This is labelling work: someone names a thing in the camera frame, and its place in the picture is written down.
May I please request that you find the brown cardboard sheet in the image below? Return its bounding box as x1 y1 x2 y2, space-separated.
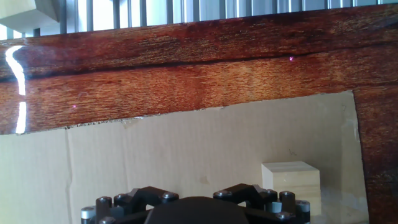
0 90 370 224

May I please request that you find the large light wooden block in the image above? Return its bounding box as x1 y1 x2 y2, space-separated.
0 0 60 33
261 161 322 217

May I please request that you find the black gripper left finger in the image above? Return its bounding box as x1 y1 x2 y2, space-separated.
80 185 180 224

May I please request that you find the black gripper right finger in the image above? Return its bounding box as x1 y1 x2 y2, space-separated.
213 183 312 224

